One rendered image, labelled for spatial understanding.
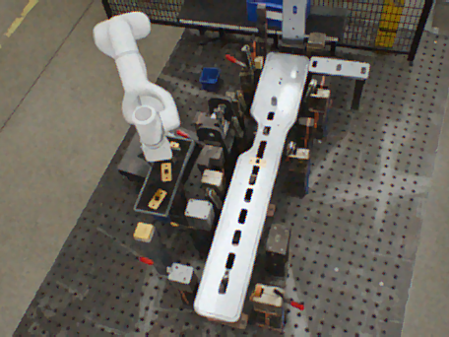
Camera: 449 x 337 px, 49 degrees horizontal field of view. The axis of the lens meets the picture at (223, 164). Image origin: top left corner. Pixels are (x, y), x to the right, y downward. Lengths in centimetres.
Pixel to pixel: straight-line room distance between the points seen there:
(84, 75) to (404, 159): 261
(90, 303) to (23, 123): 200
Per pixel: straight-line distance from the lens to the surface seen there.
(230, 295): 197
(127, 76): 179
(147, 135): 176
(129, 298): 237
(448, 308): 314
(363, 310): 229
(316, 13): 278
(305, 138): 242
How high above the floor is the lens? 289
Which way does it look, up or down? 58 degrees down
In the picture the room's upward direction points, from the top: 11 degrees counter-clockwise
